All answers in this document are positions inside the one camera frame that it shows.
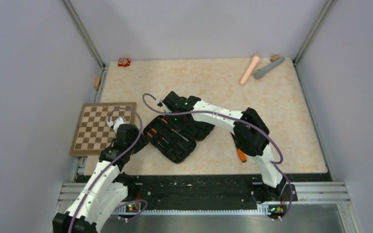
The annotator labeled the black plastic tool case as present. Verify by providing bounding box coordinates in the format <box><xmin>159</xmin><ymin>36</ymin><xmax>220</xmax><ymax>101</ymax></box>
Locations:
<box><xmin>143</xmin><ymin>107</ymin><xmax>215</xmax><ymax>164</ymax></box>

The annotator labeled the long orange handled screwdriver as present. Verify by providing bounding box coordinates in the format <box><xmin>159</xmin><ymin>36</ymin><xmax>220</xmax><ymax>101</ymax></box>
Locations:
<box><xmin>231</xmin><ymin>133</ymin><xmax>247</xmax><ymax>163</ymax></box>

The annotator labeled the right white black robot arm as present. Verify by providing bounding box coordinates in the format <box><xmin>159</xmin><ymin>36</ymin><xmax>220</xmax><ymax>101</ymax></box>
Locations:
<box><xmin>156</xmin><ymin>92</ymin><xmax>294</xmax><ymax>203</ymax></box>

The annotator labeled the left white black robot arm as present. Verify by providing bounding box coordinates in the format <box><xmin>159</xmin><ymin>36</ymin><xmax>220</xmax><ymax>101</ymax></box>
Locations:
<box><xmin>52</xmin><ymin>123</ymin><xmax>148</xmax><ymax>233</ymax></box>

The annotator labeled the wooden chessboard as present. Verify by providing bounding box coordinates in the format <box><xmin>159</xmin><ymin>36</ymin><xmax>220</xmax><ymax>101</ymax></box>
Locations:
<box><xmin>69</xmin><ymin>102</ymin><xmax>137</xmax><ymax>157</ymax></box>

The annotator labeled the left wooden block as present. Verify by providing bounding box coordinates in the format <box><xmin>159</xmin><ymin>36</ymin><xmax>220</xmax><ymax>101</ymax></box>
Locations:
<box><xmin>93</xmin><ymin>76</ymin><xmax>102</xmax><ymax>90</ymax></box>

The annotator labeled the wooden block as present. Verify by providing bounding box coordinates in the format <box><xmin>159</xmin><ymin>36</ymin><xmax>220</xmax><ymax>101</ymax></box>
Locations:
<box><xmin>270</xmin><ymin>54</ymin><xmax>280</xmax><ymax>62</ymax></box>
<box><xmin>93</xmin><ymin>76</ymin><xmax>102</xmax><ymax>90</ymax></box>

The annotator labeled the red toy car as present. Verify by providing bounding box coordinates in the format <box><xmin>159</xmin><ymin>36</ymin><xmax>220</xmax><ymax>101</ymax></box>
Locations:
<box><xmin>118</xmin><ymin>58</ymin><xmax>131</xmax><ymax>67</ymax></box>

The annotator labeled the grey toy microphone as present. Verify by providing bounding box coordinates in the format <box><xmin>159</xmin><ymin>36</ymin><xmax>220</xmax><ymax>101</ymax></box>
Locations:
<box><xmin>254</xmin><ymin>57</ymin><xmax>285</xmax><ymax>80</ymax></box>

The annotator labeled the pink toy microphone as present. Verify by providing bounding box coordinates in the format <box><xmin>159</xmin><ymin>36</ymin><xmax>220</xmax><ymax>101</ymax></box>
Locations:
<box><xmin>238</xmin><ymin>54</ymin><xmax>261</xmax><ymax>86</ymax></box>

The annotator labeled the back wooden block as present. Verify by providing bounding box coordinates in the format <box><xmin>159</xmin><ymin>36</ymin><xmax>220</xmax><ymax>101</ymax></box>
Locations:
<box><xmin>270</xmin><ymin>54</ymin><xmax>280</xmax><ymax>62</ymax></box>

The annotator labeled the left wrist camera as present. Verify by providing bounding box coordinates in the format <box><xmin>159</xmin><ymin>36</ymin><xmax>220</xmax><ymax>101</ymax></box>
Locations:
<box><xmin>106</xmin><ymin>117</ymin><xmax>126</xmax><ymax>132</ymax></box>

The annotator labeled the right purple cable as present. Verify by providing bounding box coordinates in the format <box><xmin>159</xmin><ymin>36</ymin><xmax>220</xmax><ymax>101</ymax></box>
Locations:
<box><xmin>141</xmin><ymin>93</ymin><xmax>294</xmax><ymax>222</ymax></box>

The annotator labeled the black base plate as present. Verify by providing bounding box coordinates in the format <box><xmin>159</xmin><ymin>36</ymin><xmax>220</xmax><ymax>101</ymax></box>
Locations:
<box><xmin>119</xmin><ymin>174</ymin><xmax>289</xmax><ymax>211</ymax></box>

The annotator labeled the aluminium frame rail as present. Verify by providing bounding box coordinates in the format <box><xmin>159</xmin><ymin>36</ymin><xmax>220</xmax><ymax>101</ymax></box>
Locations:
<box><xmin>50</xmin><ymin>182</ymin><xmax>364</xmax><ymax>233</ymax></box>

